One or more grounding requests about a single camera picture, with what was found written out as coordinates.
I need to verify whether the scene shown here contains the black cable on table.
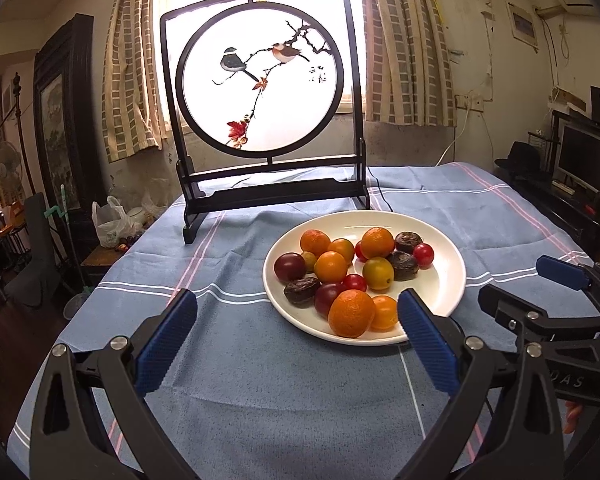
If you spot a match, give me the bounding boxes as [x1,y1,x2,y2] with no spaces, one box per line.
[365,167,396,214]

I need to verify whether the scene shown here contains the white plastic bag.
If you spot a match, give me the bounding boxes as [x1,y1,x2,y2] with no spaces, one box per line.
[92,196,144,249]

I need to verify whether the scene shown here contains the mandarin orange on plate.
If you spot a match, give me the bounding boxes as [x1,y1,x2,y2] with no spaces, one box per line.
[300,229,332,257]

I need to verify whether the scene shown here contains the small green-yellow fruit plate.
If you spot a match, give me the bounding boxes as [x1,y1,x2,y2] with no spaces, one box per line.
[301,252,317,273]

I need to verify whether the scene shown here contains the large red tomato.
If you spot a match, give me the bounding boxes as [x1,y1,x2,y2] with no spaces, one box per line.
[354,242,367,262]

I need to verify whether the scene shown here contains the dark framed painting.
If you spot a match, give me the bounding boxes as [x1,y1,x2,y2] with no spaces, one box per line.
[33,13,106,214]

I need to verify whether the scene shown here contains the red cherry tomato pile top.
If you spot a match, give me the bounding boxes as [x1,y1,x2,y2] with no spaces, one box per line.
[340,273,367,292]

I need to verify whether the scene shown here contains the small orange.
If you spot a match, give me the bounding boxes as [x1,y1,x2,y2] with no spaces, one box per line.
[370,295,398,332]
[314,252,349,284]

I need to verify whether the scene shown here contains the white oval plate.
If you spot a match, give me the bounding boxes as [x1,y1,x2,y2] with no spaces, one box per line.
[262,210,466,347]

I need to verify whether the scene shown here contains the checked curtain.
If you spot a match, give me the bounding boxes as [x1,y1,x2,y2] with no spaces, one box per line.
[362,0,455,127]

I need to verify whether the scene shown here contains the dark wrinkled fruit on plate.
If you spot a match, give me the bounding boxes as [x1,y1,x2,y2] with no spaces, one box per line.
[394,231,424,255]

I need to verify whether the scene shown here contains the dark date on plate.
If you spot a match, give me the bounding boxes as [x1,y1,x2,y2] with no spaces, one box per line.
[284,276,322,306]

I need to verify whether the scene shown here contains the black framed bird screen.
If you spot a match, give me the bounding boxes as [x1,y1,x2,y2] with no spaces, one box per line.
[159,0,370,243]

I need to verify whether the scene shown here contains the yellow orange fruit on plate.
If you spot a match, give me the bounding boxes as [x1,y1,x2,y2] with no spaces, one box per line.
[327,237,355,264]

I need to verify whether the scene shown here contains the dark red plum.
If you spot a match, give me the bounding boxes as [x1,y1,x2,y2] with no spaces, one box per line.
[314,283,342,318]

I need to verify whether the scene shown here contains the large orange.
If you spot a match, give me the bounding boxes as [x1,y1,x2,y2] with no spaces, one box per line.
[360,226,396,259]
[328,289,375,338]

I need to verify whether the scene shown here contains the person right hand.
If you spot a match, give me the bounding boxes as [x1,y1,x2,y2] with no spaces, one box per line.
[564,401,583,434]

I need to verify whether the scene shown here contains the computer monitor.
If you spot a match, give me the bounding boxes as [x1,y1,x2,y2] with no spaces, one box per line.
[555,122,600,193]

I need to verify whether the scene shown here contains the white power cable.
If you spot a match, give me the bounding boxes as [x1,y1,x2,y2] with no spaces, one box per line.
[434,102,496,168]

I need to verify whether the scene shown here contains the red cherry tomato on plate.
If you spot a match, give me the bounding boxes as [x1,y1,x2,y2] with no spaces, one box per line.
[413,243,434,269]

